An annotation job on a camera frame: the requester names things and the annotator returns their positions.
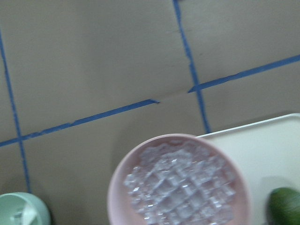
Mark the single clear ice cube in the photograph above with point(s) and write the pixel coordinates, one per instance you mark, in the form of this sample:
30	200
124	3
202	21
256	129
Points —
17	218

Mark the pink bowl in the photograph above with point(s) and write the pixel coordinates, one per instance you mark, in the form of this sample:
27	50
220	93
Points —
118	202

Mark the clear ice cubes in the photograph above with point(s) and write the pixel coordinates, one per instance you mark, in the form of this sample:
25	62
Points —
181	184

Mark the mint green bowl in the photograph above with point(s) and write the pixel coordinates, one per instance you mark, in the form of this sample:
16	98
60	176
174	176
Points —
35	211

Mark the beige plastic tray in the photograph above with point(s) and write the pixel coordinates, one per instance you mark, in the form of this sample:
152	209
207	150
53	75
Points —
268	155

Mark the green lime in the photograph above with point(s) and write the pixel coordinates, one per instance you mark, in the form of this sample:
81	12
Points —
284	206

